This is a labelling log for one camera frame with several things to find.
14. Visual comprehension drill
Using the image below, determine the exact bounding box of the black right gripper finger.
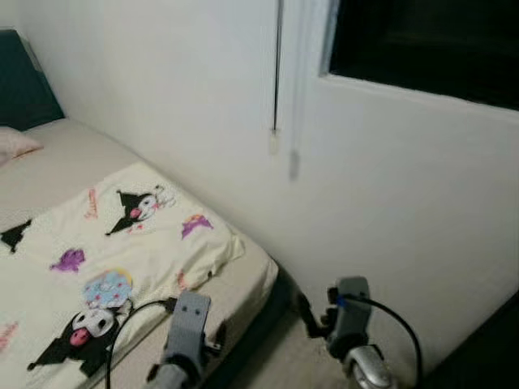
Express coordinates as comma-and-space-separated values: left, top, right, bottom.
293, 291, 327, 338

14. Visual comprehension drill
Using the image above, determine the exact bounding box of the pink orange-patterned pillow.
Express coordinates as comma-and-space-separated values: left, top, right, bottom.
0, 126, 44, 164

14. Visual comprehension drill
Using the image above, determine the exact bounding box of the bed with white sheet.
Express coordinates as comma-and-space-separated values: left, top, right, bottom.
0, 118, 281, 389

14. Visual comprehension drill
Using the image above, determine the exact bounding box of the cream cartoon-print comforter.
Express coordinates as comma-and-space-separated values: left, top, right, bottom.
0, 160, 247, 389

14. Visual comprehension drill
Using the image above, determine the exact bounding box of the black wardrobe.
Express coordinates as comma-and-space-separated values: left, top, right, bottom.
422, 292, 519, 389

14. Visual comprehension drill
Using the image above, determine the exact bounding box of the thin grey hanging rod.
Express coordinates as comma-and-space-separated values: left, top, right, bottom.
269, 0, 285, 156

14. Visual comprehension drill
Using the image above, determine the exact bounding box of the dark window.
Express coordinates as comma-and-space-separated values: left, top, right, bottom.
327, 0, 519, 112

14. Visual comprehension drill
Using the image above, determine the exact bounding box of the blue upholstered headboard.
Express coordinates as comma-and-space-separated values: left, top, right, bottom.
0, 28, 66, 133

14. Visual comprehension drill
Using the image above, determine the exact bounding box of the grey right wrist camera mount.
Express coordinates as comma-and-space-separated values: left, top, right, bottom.
326, 276, 373, 359

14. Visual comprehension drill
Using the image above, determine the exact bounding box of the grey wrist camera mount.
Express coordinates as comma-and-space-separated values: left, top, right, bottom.
326, 276, 373, 359
165, 291, 212, 378

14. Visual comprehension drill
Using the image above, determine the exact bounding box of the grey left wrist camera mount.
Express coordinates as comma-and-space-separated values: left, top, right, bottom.
165, 291, 212, 378

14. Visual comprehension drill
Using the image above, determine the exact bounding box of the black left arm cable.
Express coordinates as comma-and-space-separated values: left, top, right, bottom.
105, 297, 178, 389

